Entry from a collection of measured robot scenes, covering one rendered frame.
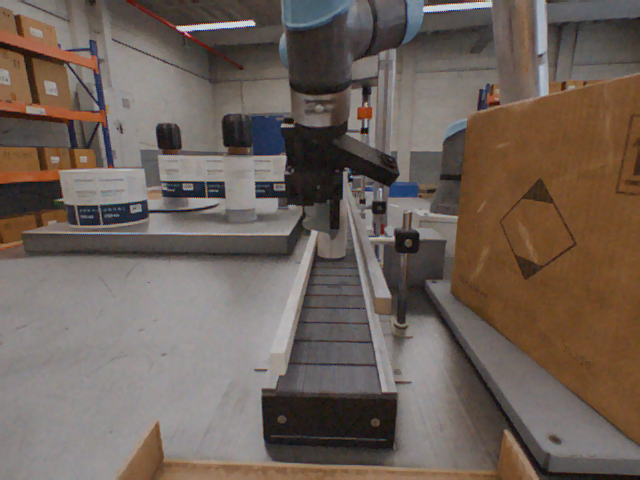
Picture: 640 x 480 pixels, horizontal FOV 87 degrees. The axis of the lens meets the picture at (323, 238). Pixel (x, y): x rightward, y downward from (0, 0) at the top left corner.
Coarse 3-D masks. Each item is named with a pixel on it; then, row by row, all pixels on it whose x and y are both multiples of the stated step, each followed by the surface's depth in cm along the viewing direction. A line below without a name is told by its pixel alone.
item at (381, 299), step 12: (348, 192) 96; (360, 216) 57; (360, 228) 47; (360, 240) 41; (360, 252) 40; (372, 252) 35; (372, 264) 31; (372, 276) 28; (372, 288) 26; (384, 288) 26; (372, 300) 26; (384, 300) 24; (384, 312) 24
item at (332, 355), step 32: (352, 256) 62; (320, 288) 47; (352, 288) 47; (320, 320) 38; (352, 320) 38; (320, 352) 32; (352, 352) 32; (288, 384) 27; (320, 384) 27; (352, 384) 27
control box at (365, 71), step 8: (376, 56) 98; (352, 64) 103; (360, 64) 101; (368, 64) 99; (376, 64) 98; (352, 72) 103; (360, 72) 102; (368, 72) 100; (376, 72) 98; (352, 80) 104; (360, 80) 103; (368, 80) 101; (376, 80) 101; (352, 88) 113; (360, 88) 113
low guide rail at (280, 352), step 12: (312, 240) 60; (312, 252) 53; (300, 276) 42; (300, 288) 38; (288, 300) 35; (300, 300) 36; (288, 312) 32; (288, 324) 30; (276, 336) 28; (288, 336) 28; (276, 348) 26; (288, 348) 28; (276, 360) 26; (288, 360) 28; (276, 372) 26
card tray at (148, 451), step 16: (160, 432) 25; (144, 448) 23; (160, 448) 25; (512, 448) 23; (128, 464) 21; (144, 464) 23; (160, 464) 25; (176, 464) 25; (192, 464) 25; (208, 464) 25; (224, 464) 25; (240, 464) 25; (256, 464) 25; (272, 464) 25; (288, 464) 25; (304, 464) 25; (320, 464) 25; (512, 464) 23; (528, 464) 21
